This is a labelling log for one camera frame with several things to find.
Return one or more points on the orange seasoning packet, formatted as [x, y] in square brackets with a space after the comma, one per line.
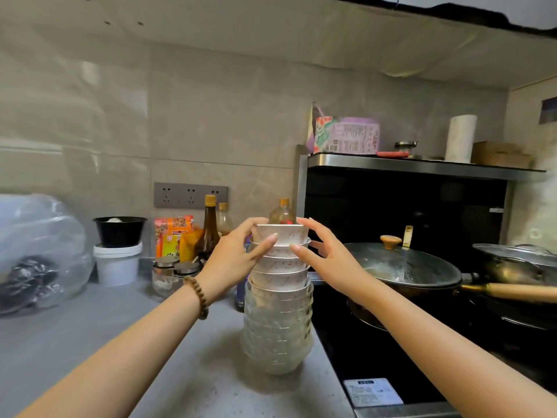
[170, 235]

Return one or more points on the white label sticker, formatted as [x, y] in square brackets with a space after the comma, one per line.
[373, 392]

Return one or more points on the clear plastic bag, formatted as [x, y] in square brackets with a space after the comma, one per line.
[39, 252]

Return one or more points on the person's right forearm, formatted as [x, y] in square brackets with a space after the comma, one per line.
[439, 356]

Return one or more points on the brown cardboard box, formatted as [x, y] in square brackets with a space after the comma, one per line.
[500, 154]

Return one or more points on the black steel range hood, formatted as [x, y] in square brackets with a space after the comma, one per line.
[391, 200]

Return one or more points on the white paper towel roll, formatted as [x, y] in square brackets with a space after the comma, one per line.
[460, 139]

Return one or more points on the blue bottle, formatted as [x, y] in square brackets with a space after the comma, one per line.
[240, 298]

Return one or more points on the purple bag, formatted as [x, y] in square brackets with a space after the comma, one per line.
[314, 126]

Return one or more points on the steel pan lid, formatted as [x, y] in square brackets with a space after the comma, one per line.
[518, 253]

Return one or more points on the person's right thumb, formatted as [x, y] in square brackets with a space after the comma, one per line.
[312, 229]

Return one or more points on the yellow seasoning packet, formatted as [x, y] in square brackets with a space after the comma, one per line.
[190, 245]

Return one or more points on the stack of speckled white bowls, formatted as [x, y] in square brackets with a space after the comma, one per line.
[278, 317]

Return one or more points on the small metal pot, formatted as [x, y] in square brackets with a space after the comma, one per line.
[406, 146]

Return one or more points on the person's left forearm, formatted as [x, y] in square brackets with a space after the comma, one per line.
[130, 356]

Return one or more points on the grey wall socket strip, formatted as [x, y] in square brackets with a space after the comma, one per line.
[187, 195]

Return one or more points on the clear bottle with orange cap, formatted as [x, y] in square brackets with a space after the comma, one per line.
[282, 213]

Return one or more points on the small clear sauce bottle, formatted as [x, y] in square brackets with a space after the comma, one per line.
[224, 221]

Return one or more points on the white plastic bucket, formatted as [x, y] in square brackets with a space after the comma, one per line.
[116, 265]

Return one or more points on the glass jar with lid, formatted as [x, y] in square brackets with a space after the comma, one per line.
[164, 278]
[186, 269]

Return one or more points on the person's right hand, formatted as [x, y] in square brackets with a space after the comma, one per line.
[337, 265]

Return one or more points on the pink printed packet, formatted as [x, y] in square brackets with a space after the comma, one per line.
[348, 135]

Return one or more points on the person's left thumb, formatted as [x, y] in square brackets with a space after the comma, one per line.
[252, 225]

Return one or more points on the speckled white bowl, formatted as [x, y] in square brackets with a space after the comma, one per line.
[283, 232]

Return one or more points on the steel pan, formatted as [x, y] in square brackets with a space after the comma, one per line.
[504, 269]

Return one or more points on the glass lid with wooden knob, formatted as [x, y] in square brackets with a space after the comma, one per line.
[409, 265]

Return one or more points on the person's left hand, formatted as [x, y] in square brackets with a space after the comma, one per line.
[226, 265]

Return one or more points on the red flat item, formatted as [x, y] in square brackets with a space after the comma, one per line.
[392, 154]

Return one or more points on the black plastic bowl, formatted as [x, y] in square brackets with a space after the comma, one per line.
[119, 232]

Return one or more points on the dark sauce bottle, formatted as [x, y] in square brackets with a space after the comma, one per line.
[209, 232]

